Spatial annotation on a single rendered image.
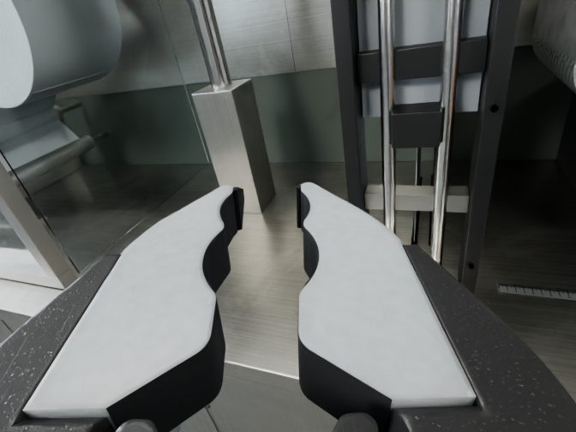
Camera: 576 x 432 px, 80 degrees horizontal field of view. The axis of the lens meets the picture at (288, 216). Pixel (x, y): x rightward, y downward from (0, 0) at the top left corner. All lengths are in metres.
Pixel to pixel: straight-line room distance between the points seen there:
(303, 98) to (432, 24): 0.55
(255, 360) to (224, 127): 0.44
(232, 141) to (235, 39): 0.32
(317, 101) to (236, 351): 0.63
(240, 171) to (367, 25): 0.42
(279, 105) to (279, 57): 0.11
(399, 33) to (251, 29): 0.56
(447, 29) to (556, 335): 0.37
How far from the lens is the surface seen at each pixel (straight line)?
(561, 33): 0.62
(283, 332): 0.51
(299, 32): 0.89
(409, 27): 0.42
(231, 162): 0.74
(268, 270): 0.61
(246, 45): 0.94
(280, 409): 0.62
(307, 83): 0.91
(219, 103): 0.70
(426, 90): 0.43
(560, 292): 0.60
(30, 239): 0.74
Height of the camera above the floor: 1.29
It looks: 32 degrees down
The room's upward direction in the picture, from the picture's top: 11 degrees counter-clockwise
